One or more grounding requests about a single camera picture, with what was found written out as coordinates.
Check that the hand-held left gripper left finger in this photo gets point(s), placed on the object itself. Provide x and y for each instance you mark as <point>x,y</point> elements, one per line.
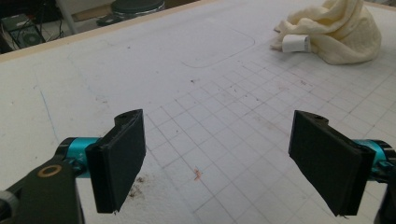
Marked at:
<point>120,161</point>

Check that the white metal stand leg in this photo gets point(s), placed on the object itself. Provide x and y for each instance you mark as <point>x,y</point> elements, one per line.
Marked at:
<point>67,15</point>

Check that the cream muslin cloth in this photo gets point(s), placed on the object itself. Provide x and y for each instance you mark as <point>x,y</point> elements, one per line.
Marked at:
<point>342,31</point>

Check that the large black computer tower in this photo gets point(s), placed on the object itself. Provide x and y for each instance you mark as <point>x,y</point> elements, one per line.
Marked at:
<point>25,34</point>

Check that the white grid mat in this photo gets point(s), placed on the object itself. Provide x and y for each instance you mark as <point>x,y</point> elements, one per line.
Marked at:
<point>186,118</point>

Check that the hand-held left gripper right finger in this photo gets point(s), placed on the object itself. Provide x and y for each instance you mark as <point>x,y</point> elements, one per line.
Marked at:
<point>327,158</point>

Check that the black round stool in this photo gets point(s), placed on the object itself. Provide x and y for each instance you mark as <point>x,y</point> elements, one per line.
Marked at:
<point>137,6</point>

